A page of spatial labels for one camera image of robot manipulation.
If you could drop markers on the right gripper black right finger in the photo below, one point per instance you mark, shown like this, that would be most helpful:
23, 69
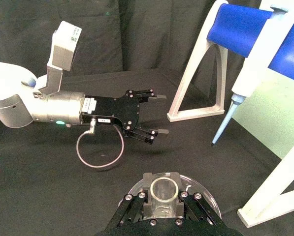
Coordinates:
196, 209

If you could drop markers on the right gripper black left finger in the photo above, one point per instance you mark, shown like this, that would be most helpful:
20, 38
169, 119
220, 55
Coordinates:
134, 209

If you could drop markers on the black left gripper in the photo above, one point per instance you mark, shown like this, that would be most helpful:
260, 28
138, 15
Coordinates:
112, 110

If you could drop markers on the clear glass beaker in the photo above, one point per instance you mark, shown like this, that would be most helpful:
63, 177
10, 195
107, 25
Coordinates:
164, 199

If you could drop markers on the clear round petri dish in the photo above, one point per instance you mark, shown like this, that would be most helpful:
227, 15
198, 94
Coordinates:
205, 194

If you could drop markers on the pale blue pipette tip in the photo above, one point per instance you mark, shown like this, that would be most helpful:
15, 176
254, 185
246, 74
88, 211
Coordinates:
222, 125

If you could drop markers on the black table cloth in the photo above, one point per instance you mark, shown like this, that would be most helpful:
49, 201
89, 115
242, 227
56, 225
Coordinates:
38, 191

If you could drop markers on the pale flat board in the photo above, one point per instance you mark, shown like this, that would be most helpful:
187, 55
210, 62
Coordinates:
272, 118

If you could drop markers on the white stand with blue bar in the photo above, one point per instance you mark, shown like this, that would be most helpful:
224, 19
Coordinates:
235, 29

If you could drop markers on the white pipette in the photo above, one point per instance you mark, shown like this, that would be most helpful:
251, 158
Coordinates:
258, 61

